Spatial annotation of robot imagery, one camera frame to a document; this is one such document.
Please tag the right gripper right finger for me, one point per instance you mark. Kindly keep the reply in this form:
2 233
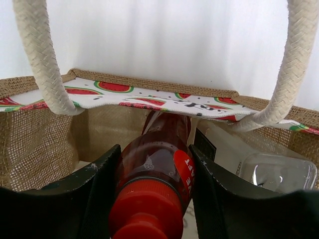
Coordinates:
228 207

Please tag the burlap watermelon canvas bag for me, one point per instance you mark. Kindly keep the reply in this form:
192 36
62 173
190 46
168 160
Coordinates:
79 76

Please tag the red liquid bottle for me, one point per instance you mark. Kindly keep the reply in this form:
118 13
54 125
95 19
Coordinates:
154 180

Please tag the beige bottle grey cap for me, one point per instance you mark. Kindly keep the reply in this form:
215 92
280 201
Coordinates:
259 161

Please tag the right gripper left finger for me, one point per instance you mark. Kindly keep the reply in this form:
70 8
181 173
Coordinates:
74 207

